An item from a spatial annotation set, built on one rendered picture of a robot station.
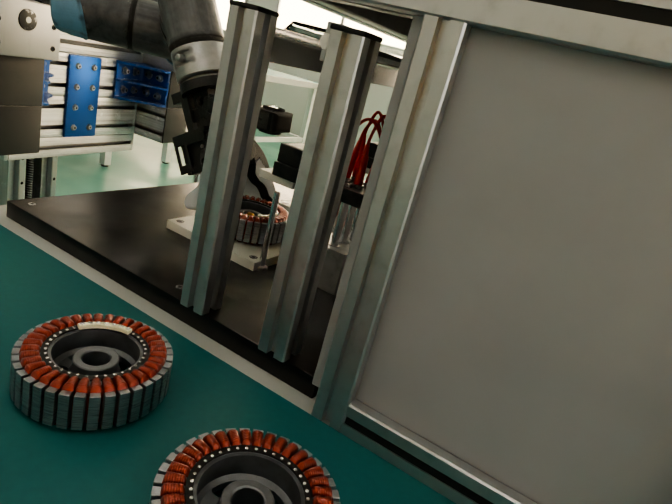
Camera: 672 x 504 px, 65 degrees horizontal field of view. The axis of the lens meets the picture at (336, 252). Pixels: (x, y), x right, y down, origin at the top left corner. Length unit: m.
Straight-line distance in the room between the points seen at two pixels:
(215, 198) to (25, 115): 0.70
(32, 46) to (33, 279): 0.56
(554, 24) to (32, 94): 0.96
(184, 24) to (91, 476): 0.55
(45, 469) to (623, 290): 0.38
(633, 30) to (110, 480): 0.41
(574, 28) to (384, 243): 0.18
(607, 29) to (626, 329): 0.18
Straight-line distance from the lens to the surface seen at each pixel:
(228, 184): 0.49
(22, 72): 1.13
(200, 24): 0.76
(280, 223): 0.70
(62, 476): 0.40
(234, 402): 0.46
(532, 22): 0.36
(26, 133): 1.16
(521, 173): 0.37
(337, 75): 0.43
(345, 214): 0.63
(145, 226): 0.73
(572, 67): 0.36
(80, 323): 0.47
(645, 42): 0.35
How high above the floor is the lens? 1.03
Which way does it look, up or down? 20 degrees down
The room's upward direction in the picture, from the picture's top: 15 degrees clockwise
